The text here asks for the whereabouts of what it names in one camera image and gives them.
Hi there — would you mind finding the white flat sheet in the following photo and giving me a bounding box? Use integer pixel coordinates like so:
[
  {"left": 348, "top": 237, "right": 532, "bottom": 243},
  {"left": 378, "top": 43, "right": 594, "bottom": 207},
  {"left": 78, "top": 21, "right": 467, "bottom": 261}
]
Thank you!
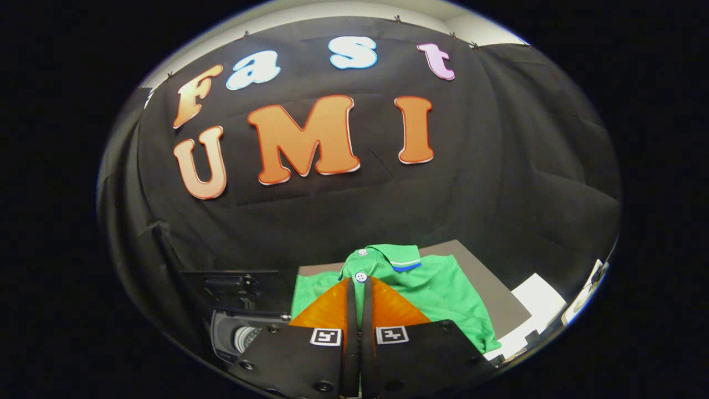
[{"left": 485, "top": 273, "right": 567, "bottom": 361}]

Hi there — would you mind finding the dark translucent washing machine lid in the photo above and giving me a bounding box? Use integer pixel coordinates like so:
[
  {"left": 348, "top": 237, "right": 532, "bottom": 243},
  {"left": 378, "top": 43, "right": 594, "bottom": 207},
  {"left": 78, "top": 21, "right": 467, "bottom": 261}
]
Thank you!
[{"left": 180, "top": 270, "right": 283, "bottom": 314}]

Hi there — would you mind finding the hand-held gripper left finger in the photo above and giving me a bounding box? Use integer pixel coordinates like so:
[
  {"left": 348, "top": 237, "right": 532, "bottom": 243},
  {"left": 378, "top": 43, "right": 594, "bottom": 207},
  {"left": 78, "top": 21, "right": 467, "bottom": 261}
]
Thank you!
[{"left": 228, "top": 277, "right": 361, "bottom": 399}]

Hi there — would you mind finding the grey washing machine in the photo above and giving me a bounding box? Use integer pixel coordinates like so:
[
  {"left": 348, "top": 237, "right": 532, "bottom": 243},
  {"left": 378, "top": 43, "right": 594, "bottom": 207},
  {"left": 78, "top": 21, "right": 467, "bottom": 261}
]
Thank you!
[{"left": 210, "top": 309, "right": 291, "bottom": 369}]

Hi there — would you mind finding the green polo shirt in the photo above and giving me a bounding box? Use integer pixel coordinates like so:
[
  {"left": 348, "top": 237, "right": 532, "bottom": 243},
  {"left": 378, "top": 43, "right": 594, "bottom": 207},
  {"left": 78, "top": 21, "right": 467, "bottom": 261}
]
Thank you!
[{"left": 291, "top": 244, "right": 502, "bottom": 355}]

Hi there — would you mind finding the white metal frame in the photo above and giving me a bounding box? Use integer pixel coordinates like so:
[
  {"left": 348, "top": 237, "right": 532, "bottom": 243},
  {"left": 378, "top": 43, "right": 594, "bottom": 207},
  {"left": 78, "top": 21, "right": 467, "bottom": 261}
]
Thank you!
[{"left": 561, "top": 259, "right": 611, "bottom": 328}]

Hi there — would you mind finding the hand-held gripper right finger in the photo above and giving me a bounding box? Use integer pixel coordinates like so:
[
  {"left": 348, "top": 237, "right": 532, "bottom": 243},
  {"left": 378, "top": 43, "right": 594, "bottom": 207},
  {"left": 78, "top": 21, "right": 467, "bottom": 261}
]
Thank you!
[{"left": 362, "top": 275, "right": 494, "bottom": 399}]

